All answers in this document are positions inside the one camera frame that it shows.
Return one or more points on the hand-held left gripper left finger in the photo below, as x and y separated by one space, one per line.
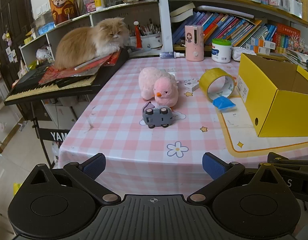
95 166

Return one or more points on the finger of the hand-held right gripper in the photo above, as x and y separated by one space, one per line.
291 161

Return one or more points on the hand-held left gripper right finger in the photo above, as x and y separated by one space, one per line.
214 166

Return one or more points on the yellow cardboard box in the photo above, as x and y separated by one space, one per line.
276 112

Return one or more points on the blue plastic packet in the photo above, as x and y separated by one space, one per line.
222 103

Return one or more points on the grey toy car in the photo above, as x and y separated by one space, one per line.
156 116

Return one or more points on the small white card box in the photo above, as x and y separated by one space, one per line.
191 85

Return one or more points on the yellow tape roll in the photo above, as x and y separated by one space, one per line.
210 77

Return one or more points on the pink chick plush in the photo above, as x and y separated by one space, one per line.
165 90

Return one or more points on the pale pink plush animal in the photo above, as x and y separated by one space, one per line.
149 80

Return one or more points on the yellow-bordered desk mat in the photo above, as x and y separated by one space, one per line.
244 135

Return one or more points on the black keyboard stand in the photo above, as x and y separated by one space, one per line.
53 136

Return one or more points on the black electronic keyboard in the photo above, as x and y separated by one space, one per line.
43 89

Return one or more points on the stack of paper booklets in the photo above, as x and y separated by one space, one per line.
295 56

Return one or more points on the white jar green lid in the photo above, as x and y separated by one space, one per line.
221 53

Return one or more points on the colourful decorated pack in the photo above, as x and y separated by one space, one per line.
298 45

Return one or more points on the orange and white carton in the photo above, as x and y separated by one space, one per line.
264 42
256 50

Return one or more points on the small spray bottle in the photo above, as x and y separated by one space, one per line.
169 54

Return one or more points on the fluffy orange cat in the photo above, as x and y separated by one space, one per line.
81 45

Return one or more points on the pink humidifier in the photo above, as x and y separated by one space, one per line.
194 45

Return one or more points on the red boxed book set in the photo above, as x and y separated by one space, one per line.
286 33

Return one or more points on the white pen holder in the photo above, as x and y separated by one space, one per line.
151 41

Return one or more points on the red doll ornament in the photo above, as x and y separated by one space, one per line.
138 35

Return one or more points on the row of leaning books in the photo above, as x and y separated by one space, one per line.
226 27

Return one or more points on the white marker holder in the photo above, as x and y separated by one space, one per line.
296 8

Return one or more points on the white corner shelf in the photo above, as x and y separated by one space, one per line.
106 11

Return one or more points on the cream thick book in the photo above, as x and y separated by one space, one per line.
181 12

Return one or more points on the orange figure printed box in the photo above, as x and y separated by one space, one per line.
61 7

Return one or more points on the yellow label bottle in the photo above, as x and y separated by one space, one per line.
99 1

